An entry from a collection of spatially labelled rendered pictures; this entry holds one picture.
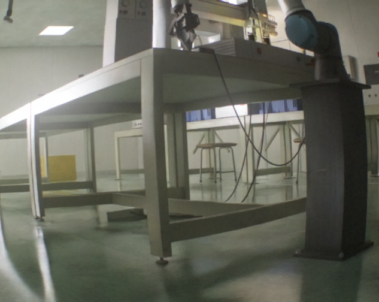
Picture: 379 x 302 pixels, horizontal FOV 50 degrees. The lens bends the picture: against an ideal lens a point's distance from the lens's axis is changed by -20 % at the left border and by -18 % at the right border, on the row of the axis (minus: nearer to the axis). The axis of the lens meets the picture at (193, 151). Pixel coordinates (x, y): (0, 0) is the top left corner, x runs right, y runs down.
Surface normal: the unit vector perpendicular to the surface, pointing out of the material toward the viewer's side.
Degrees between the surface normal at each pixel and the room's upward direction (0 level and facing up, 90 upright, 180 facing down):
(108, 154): 90
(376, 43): 90
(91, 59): 90
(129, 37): 90
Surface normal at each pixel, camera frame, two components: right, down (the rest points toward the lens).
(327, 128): -0.80, 0.04
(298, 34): -0.67, 0.16
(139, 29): 0.64, -0.03
